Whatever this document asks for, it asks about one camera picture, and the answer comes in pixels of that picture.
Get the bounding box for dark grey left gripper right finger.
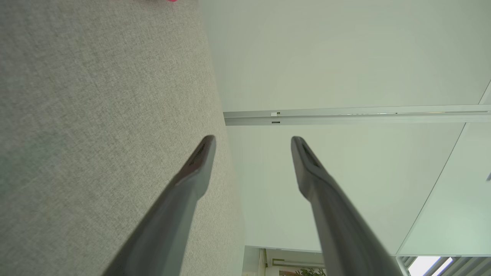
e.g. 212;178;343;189
291;136;403;276

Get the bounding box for white ceiling track rail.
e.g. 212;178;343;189
224;105;491;126

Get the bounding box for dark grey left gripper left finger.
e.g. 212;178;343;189
103;135;216;276

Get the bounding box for grey fabric panel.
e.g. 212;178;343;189
0;0;246;276

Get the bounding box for green potted plant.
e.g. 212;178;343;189
280;268;326;276

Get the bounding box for window with blinds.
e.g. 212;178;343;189
397;255;491;276

